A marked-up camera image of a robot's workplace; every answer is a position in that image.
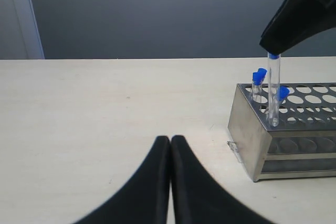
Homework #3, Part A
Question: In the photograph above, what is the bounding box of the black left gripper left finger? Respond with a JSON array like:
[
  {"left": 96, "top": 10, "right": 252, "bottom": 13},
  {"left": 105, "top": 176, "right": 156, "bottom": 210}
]
[{"left": 76, "top": 135, "right": 170, "bottom": 223}]

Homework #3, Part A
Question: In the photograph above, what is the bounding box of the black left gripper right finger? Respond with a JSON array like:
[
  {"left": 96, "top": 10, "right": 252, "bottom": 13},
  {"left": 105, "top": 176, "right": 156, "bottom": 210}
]
[{"left": 171, "top": 135, "right": 271, "bottom": 223}]

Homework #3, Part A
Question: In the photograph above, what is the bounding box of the blue-capped tube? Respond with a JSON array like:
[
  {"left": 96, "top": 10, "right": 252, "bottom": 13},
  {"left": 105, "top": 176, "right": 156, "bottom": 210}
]
[
  {"left": 251, "top": 72, "right": 262, "bottom": 103},
  {"left": 265, "top": 86, "right": 289, "bottom": 118},
  {"left": 268, "top": 53, "right": 281, "bottom": 127},
  {"left": 256, "top": 68, "right": 267, "bottom": 103}
]

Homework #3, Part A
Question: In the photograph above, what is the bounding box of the stainless steel test tube rack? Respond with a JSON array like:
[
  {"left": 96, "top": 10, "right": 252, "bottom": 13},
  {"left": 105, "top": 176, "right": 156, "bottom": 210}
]
[{"left": 228, "top": 82, "right": 335, "bottom": 182}]

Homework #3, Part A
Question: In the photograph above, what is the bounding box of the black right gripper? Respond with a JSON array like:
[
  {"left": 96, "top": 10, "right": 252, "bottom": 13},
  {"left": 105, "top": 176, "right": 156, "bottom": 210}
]
[{"left": 259, "top": 0, "right": 335, "bottom": 55}]

